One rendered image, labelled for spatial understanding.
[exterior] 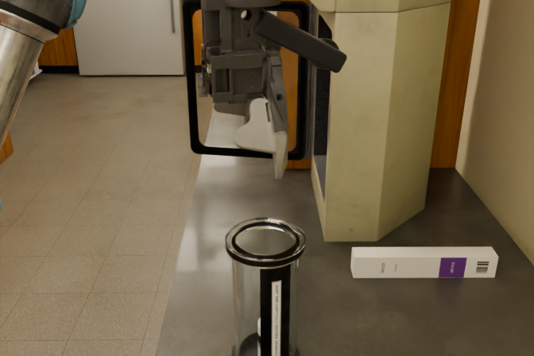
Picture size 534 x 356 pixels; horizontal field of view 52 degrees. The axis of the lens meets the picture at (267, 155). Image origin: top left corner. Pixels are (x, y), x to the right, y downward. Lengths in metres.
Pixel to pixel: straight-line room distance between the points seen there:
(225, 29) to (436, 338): 0.61
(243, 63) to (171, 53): 5.47
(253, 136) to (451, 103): 0.96
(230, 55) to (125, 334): 1.93
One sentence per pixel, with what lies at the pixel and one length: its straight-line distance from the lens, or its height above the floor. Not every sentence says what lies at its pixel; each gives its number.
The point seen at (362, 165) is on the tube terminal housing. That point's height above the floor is 1.12.
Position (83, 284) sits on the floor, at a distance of 2.75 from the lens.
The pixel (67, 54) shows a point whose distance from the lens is 6.48.
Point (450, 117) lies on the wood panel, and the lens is 1.51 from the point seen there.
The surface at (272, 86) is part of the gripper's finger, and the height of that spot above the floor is 1.39.
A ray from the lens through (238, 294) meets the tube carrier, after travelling 0.76.
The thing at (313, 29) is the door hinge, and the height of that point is 1.32.
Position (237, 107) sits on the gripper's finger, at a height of 1.33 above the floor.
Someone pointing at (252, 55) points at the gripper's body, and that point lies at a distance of 0.60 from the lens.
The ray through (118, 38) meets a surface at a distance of 6.15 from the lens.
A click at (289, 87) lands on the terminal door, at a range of 1.34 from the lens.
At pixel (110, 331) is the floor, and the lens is 2.45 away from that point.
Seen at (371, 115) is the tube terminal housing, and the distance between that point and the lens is 1.05.
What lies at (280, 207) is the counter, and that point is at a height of 0.94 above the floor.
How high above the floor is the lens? 1.55
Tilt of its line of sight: 23 degrees down
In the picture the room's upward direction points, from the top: straight up
